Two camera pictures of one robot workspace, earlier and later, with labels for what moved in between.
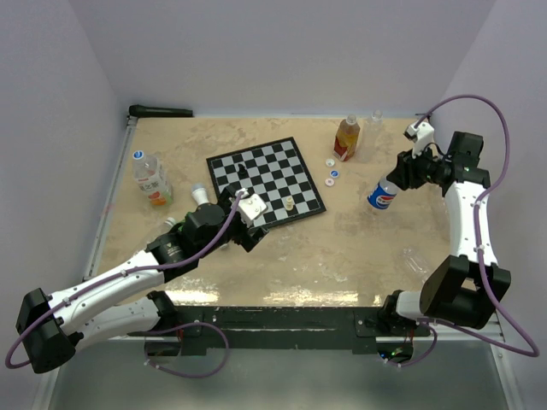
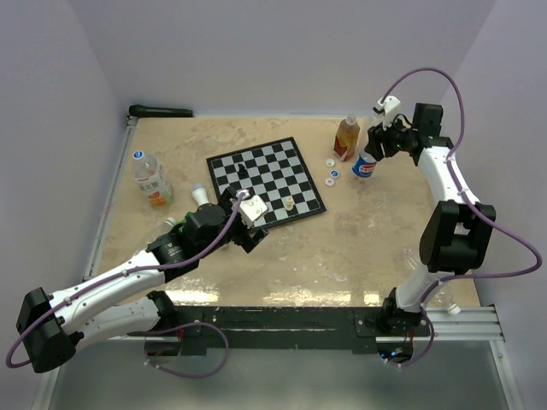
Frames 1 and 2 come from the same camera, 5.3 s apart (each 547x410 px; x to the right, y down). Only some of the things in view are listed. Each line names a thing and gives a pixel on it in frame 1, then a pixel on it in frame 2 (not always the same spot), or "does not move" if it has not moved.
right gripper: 405,173 -> 377,137
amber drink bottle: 347,138 does not move
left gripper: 244,238 does not move
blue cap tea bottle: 151,178 does not move
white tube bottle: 199,193 does not move
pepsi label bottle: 383,196 -> 364,166
